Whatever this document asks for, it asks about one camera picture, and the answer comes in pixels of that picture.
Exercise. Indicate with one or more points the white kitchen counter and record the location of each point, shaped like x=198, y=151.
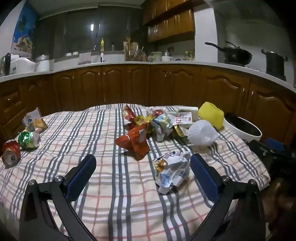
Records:
x=208, y=63

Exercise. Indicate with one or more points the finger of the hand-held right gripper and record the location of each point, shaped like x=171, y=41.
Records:
x=275, y=143
x=261, y=148

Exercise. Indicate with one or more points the wooden base cabinets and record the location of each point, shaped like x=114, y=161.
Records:
x=150, y=85

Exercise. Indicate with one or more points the plaid tablecloth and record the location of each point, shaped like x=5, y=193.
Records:
x=111, y=199

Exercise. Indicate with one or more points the wooden wall cabinets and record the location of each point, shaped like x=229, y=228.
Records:
x=173, y=23

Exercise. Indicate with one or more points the utensil holder with utensils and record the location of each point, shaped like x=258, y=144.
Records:
x=133, y=53

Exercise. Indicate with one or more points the crushed red can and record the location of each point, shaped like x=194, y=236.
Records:
x=10, y=154

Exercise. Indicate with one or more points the black bin with white rim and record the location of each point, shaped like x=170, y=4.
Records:
x=242, y=131

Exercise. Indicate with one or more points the small green bottle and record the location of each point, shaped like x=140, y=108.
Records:
x=186, y=55
x=191, y=55

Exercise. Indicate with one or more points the yellow cartoon wrapper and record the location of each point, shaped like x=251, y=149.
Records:
x=142, y=120

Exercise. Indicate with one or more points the small white blue carton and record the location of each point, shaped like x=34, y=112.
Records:
x=34, y=120

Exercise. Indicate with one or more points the small white box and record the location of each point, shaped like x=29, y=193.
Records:
x=189, y=112

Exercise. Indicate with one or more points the dark window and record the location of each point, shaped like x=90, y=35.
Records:
x=76, y=30

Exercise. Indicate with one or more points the red yellow snack wrapper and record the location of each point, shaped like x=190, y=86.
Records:
x=129, y=114

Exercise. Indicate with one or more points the black cooking pot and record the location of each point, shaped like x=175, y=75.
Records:
x=275, y=64

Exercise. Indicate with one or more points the grey blue crumpled wrapper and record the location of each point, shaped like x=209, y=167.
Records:
x=163, y=129

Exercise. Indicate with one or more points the yellow silicone mould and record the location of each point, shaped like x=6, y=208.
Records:
x=211, y=114

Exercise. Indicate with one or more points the white paper label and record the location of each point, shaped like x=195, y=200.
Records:
x=181, y=118

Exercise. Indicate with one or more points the yellow wrapper with dark print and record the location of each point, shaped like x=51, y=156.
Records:
x=178, y=130

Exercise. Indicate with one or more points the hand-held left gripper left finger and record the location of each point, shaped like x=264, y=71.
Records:
x=81, y=178

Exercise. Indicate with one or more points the white red crumpled wrapper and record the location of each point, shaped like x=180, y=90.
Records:
x=157, y=112

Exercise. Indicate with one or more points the white mug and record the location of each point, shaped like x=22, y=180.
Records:
x=166, y=58

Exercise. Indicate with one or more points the white canister with metal lid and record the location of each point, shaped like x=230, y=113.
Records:
x=42, y=63

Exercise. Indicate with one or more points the red crumpled snack wrapper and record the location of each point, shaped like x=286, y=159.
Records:
x=133, y=144

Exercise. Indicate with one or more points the wall poster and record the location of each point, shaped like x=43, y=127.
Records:
x=24, y=30

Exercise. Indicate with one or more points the black wok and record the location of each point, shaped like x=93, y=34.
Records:
x=235, y=55

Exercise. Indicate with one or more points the white crumpled plastic bag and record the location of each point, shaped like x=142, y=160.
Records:
x=202, y=134

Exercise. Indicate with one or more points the white rice cooker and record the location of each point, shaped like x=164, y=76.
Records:
x=22, y=66

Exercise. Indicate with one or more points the white blue wrapper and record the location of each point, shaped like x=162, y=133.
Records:
x=172, y=171

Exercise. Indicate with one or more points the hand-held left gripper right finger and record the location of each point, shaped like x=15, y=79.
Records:
x=203, y=178

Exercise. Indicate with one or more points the metal kettle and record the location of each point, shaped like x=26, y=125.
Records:
x=5, y=64

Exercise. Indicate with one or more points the crushed green can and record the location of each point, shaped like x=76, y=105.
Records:
x=29, y=140

